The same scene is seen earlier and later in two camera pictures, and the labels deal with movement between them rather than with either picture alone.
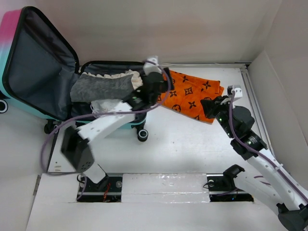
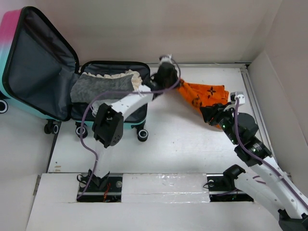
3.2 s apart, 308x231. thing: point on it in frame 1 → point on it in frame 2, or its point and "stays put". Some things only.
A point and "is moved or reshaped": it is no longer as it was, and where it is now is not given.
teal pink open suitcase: [36, 66] stays put
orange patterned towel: [185, 99] is moved or reshaped
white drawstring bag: [103, 106] stays put
